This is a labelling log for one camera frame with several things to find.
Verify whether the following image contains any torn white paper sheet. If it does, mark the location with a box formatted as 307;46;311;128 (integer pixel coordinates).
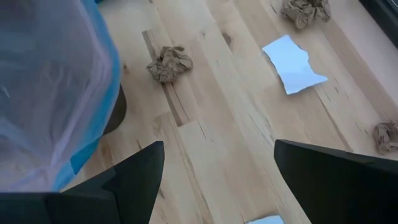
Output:
262;34;329;96

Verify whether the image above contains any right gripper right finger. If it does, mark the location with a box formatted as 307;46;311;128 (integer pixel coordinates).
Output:
273;139;398;224

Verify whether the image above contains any clear plastic trash bag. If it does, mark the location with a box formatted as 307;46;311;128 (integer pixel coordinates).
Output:
0;0;121;192

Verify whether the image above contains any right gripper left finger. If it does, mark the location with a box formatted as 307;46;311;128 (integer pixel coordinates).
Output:
0;141;165;224

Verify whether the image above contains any small white paper scrap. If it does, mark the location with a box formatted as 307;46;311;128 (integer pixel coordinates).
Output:
245;214;285;224

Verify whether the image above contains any brown paper ball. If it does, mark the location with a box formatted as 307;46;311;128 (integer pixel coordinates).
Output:
373;121;398;156
146;45;194;83
280;0;332;30

